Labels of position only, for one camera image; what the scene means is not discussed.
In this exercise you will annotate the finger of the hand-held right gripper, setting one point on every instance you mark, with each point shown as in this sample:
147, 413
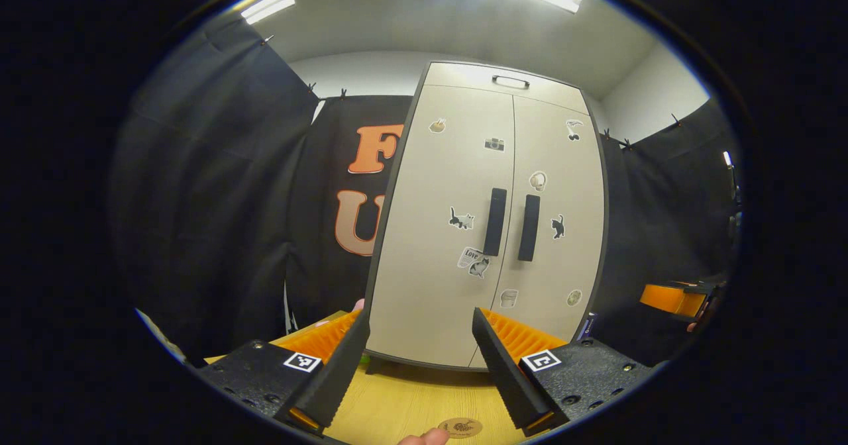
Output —
699, 287
669, 299

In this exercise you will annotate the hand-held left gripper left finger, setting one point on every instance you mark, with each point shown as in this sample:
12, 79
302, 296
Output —
338, 372

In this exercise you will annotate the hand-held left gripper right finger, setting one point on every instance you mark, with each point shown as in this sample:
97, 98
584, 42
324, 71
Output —
503, 372

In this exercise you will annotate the white cabinet door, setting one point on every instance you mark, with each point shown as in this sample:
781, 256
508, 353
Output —
430, 286
563, 266

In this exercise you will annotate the round wooden coaster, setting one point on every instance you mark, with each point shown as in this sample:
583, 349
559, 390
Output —
460, 427

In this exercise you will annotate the white cabinet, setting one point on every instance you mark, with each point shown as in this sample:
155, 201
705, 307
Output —
385, 233

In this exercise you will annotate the white cabinet drawer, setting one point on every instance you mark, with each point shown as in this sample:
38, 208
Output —
457, 77

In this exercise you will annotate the small ceiling light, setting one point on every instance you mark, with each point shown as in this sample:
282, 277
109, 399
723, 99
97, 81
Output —
268, 4

